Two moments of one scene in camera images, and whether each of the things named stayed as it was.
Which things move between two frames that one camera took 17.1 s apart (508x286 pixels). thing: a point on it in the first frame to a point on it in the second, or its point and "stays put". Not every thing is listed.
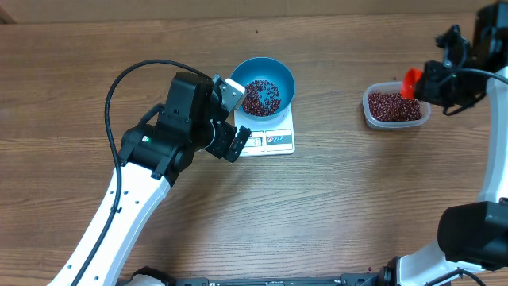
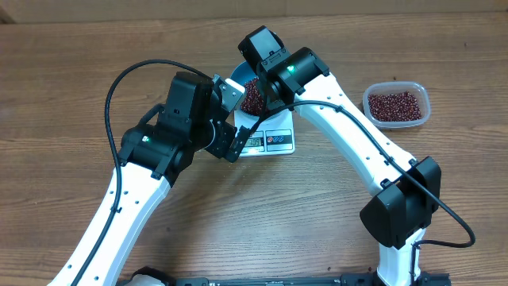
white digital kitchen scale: x=271 y=137 stays put
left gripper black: x=227 y=134 stays put
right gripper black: x=432 y=85 to x=268 y=94
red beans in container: x=390 y=106 stays put
